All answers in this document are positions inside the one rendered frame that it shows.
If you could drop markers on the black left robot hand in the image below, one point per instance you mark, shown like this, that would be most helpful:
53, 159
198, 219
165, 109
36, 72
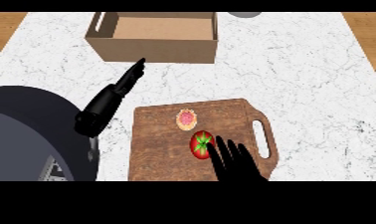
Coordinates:
100, 108

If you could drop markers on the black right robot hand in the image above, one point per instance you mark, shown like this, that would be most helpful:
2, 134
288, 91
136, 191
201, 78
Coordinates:
239, 168

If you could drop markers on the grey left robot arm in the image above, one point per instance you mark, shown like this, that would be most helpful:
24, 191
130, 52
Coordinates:
34, 135

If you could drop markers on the red tomato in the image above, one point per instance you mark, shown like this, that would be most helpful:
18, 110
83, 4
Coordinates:
198, 153

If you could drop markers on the brown wooden cutting board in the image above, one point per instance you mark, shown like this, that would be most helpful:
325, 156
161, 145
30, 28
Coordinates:
156, 148

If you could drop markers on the brown cardboard box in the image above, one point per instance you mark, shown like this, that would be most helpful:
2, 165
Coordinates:
156, 50

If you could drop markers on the pink frosted cupcake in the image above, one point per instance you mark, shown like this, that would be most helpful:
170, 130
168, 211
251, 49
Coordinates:
186, 119

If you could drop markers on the grey round object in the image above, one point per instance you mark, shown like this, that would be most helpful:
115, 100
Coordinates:
243, 14

